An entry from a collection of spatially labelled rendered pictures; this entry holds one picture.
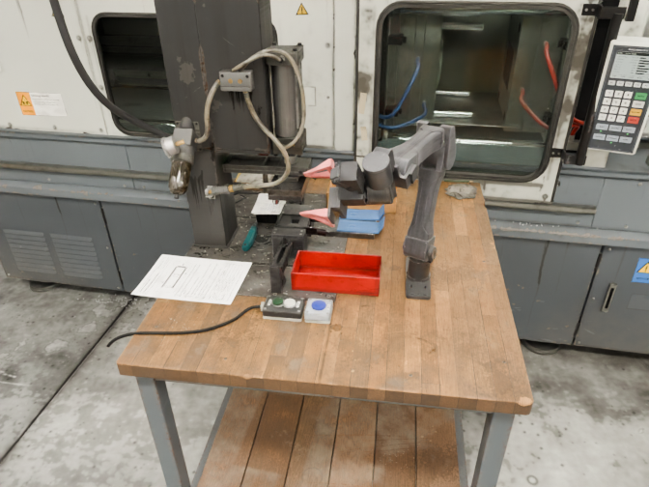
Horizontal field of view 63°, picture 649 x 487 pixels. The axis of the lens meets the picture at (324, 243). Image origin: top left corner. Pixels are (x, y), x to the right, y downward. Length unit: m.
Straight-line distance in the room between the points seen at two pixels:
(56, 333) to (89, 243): 0.49
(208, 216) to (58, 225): 1.45
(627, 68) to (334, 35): 1.00
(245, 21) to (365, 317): 0.82
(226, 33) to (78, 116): 1.33
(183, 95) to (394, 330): 0.86
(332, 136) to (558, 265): 1.11
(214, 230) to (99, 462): 1.12
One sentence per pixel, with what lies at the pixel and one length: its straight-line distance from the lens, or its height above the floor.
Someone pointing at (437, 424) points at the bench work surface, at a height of 0.22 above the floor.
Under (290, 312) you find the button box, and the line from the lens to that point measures 1.41.
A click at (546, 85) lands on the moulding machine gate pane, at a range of 2.12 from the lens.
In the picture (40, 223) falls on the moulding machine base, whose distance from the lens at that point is 3.10.
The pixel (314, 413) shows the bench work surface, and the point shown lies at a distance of 2.10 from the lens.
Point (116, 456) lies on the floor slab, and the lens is 2.41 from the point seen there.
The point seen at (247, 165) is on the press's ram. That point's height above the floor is 1.18.
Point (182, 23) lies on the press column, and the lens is 1.52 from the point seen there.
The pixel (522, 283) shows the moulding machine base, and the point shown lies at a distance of 2.51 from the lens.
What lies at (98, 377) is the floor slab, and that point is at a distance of 2.75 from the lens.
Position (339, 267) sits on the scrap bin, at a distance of 1.60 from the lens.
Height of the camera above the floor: 1.82
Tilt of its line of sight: 32 degrees down
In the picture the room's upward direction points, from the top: 1 degrees counter-clockwise
